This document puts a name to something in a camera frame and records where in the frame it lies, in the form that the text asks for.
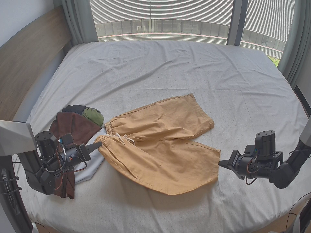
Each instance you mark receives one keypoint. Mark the brown garment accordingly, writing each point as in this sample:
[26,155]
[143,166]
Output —
[75,125]

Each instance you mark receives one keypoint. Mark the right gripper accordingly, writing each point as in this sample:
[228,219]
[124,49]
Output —
[243,165]

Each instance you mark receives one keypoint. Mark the grey-green curtain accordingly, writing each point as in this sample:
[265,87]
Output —
[77,13]
[296,45]

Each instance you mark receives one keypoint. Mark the tan shorts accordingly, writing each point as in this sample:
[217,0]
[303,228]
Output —
[165,130]

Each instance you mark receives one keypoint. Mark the pale grey garment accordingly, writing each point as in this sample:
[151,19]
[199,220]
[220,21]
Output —
[90,169]

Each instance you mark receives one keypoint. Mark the window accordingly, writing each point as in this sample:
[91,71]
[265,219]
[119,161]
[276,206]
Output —
[170,8]

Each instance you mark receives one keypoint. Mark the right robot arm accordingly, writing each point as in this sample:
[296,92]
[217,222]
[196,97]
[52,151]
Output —
[281,176]

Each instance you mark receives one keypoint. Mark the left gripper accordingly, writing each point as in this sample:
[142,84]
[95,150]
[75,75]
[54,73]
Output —
[77,154]

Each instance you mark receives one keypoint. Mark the bed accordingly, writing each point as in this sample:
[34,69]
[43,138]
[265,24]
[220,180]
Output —
[170,69]

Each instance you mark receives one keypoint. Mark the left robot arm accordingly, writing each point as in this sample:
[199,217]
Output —
[41,176]

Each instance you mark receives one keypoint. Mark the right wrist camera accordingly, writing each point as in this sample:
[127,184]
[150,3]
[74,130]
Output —
[250,150]

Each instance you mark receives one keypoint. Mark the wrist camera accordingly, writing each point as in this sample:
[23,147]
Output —
[250,150]
[66,139]

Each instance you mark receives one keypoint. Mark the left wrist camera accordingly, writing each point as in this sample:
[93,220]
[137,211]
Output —
[66,139]

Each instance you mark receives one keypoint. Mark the dark grey garment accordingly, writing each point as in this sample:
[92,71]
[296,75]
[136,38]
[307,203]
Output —
[73,108]

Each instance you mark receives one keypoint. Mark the green garment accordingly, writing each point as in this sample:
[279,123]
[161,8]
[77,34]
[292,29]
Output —
[93,116]

